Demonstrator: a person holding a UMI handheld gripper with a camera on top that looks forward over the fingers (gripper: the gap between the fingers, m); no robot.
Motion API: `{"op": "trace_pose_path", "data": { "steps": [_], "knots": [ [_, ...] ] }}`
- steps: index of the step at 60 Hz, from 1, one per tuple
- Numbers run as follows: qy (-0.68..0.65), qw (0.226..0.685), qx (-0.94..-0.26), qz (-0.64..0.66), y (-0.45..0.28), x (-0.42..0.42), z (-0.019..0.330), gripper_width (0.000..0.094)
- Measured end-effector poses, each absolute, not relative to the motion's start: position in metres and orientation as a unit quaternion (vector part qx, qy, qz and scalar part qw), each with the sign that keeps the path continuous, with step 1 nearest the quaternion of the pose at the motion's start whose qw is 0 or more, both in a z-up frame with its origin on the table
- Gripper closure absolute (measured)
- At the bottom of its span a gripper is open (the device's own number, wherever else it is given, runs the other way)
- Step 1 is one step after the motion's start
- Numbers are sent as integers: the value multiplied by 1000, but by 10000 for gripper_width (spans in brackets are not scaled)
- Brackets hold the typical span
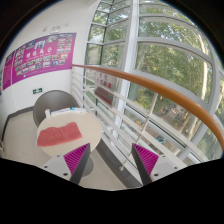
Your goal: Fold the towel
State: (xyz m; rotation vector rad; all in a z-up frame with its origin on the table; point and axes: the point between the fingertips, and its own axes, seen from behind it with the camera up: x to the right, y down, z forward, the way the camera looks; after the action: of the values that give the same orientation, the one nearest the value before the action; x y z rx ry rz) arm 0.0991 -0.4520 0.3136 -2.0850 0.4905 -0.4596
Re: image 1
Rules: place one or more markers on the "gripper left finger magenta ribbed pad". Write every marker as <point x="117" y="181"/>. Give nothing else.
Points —
<point x="70" y="166"/>

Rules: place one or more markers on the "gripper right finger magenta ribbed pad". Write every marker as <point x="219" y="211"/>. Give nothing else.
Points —
<point x="152" y="167"/>

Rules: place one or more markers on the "red towel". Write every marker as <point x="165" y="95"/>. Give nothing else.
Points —
<point x="58" y="135"/>

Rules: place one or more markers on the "round white table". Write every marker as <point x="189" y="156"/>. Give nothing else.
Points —
<point x="88" y="125"/>

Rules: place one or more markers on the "white papers on table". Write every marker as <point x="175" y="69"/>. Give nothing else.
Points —
<point x="48" y="113"/>

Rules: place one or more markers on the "white metal railing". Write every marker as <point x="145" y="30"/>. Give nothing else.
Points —
<point x="110" y="110"/>

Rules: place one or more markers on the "grey round-backed chair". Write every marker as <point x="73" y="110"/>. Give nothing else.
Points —
<point x="52" y="100"/>

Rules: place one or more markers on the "wooden handrail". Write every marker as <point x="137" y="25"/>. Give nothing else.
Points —
<point x="171" y="94"/>

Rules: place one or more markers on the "green exit sign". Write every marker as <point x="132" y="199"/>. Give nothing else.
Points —
<point x="38" y="90"/>

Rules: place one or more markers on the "red and white notice board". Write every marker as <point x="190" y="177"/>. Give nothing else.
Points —
<point x="105" y="86"/>

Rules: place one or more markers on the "narrow magenta side poster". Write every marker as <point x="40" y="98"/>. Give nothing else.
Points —
<point x="7" y="71"/>

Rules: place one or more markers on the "large magenta wall poster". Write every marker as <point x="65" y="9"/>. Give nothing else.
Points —
<point x="43" y="55"/>

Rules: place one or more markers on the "white window frame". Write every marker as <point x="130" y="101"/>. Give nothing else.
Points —
<point x="151" y="39"/>

